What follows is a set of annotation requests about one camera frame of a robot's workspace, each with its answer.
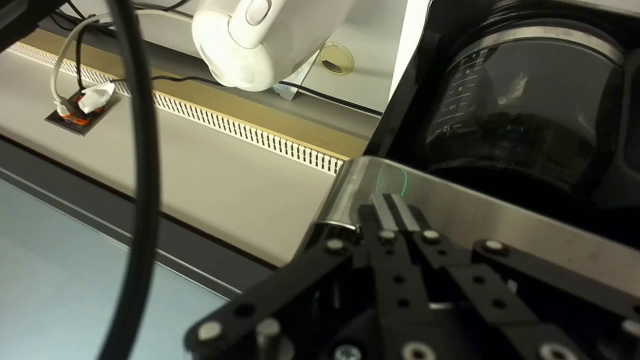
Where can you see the small yellowish round item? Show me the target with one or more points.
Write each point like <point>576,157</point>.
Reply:
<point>337,59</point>

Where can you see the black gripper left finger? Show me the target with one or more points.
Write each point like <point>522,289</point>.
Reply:
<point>393,281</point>

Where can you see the glass coffee carafe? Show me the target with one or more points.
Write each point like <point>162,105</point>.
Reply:
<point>526,106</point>

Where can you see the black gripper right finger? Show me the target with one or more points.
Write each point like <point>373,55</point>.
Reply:
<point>466,273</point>

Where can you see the recessed outlet box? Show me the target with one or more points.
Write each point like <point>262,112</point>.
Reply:
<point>81,121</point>

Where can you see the white electric kettle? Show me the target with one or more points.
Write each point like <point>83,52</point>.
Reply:
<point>267,41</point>

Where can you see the perforated white vent strip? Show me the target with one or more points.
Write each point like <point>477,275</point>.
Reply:
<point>253,132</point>

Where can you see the white power plug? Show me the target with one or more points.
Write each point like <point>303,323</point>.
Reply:
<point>97,98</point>

